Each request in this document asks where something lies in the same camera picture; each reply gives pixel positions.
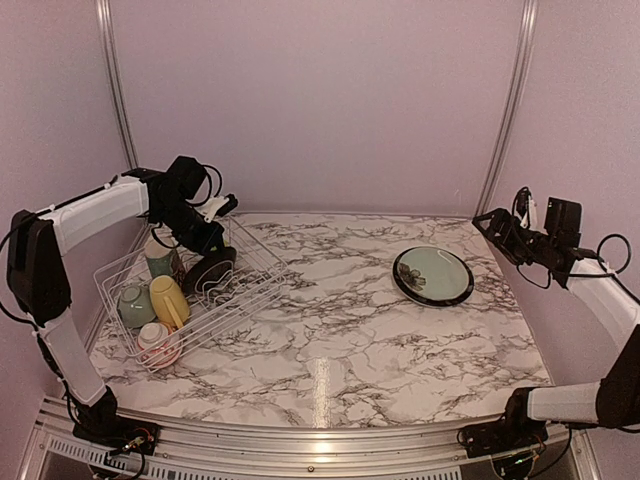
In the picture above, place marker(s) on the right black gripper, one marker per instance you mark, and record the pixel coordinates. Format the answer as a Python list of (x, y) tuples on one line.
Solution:
[(501, 216)]

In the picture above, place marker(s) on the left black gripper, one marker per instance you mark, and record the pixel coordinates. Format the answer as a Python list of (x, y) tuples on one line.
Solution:
[(203, 244)]

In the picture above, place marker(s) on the light green flower plate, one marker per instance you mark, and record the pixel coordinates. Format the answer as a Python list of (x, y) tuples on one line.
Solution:
[(434, 272)]

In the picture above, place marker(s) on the black rimmed beige plate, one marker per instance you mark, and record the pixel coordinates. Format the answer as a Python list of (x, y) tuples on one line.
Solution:
[(435, 280)]

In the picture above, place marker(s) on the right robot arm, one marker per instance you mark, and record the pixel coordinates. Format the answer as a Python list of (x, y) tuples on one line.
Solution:
[(611, 402)]

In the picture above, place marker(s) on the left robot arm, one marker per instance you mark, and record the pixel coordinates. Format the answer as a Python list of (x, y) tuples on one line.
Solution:
[(182, 198)]

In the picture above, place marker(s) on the green patterned tall mug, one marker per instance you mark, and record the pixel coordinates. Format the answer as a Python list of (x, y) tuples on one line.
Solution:
[(162, 258)]

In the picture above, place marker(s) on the yellow mug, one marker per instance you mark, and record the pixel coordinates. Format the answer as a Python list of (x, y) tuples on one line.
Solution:
[(170, 305)]

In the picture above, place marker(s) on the pale green cup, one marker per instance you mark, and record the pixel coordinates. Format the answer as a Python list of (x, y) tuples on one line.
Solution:
[(135, 307)]

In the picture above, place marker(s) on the pink white small bowl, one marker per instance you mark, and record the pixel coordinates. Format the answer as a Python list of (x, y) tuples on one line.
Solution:
[(158, 346)]

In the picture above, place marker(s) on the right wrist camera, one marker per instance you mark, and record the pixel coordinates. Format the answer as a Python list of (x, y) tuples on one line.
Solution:
[(526, 209)]

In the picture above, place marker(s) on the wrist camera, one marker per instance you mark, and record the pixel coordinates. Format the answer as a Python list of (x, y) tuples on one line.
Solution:
[(218, 207), (526, 209)]

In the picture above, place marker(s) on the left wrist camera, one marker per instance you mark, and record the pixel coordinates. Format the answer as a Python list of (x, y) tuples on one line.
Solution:
[(218, 207)]

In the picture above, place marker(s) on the white wire dish rack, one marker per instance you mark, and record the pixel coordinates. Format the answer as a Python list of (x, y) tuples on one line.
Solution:
[(253, 284)]

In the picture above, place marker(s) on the right aluminium frame post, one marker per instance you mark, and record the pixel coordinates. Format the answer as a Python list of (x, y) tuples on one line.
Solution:
[(515, 92)]

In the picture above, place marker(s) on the aluminium frame post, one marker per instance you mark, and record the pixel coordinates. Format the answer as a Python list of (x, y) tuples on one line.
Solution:
[(515, 92), (108, 41)]

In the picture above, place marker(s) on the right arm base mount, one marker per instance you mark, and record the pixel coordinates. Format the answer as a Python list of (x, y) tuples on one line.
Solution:
[(514, 437)]

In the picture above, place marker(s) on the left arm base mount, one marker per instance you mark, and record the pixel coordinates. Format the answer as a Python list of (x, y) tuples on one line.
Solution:
[(121, 435)]

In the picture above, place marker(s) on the left aluminium frame post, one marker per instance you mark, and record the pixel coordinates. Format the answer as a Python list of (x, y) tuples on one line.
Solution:
[(108, 41)]

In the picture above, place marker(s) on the front aluminium rail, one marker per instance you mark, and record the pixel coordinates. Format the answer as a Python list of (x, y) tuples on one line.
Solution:
[(192, 449)]

